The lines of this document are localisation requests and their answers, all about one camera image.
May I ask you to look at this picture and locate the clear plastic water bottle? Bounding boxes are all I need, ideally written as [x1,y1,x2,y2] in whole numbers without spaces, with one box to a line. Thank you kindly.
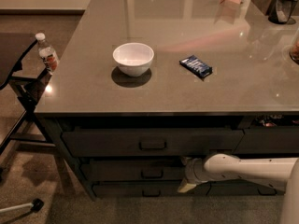
[36,33,60,74]

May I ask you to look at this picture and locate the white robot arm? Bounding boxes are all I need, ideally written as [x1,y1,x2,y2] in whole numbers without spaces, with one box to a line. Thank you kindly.
[178,153,299,224]

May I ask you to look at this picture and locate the blue snack bar wrapper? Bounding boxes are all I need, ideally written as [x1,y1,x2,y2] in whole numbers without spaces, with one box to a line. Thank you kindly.
[179,55,213,78]

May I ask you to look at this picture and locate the glass jar with snacks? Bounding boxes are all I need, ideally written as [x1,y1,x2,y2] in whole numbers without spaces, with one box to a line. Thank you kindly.
[289,29,299,64]

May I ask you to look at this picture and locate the white ceramic bowl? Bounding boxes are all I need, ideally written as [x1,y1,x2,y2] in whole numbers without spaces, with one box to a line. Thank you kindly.
[112,43,154,77]

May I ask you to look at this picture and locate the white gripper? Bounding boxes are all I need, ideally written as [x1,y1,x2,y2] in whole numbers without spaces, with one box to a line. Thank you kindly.
[178,156,209,193]

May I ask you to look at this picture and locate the white pole black foot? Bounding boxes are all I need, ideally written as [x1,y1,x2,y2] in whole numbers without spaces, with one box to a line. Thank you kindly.
[0,199,44,214]

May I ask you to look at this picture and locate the grey counter cabinet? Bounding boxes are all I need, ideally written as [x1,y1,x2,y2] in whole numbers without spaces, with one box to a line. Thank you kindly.
[36,0,299,197]

